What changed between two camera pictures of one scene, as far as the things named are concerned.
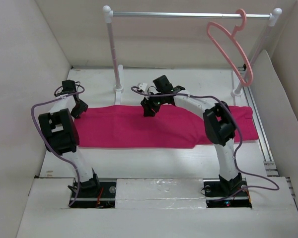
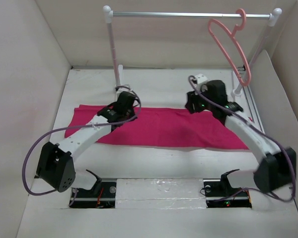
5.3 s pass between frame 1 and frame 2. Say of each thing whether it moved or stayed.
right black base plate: stayed
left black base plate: stayed
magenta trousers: moved
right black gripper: moved
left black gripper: moved
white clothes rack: stayed
